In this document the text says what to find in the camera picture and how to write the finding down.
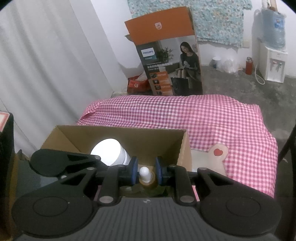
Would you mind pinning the white green jar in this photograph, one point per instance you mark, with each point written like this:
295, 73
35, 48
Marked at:
111, 152

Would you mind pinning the pink checkered tablecloth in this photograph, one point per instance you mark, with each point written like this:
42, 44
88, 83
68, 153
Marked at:
208, 120

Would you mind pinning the red packaging bag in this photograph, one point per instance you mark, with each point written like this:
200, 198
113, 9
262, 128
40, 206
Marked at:
138, 84

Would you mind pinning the black chair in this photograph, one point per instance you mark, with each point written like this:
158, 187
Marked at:
290, 144

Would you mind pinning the white water dispenser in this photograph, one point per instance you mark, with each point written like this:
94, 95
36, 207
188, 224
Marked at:
272, 63

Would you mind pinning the orange Philips appliance box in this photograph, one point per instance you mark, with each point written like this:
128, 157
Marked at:
167, 47

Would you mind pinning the red fire extinguisher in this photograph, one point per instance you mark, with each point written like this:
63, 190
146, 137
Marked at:
249, 66

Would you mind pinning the brown cardboard box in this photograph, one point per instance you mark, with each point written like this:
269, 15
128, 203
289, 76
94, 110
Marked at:
66, 155

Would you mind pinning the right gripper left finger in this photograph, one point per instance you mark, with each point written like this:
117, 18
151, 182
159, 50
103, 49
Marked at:
132, 170

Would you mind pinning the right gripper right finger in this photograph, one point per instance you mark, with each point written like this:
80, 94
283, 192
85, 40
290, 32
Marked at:
161, 173

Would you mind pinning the white plastic bags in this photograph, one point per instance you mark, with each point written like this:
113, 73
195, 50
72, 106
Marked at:
229, 66

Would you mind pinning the dropper bottle with wooden collar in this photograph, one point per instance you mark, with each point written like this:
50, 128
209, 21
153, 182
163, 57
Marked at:
148, 180

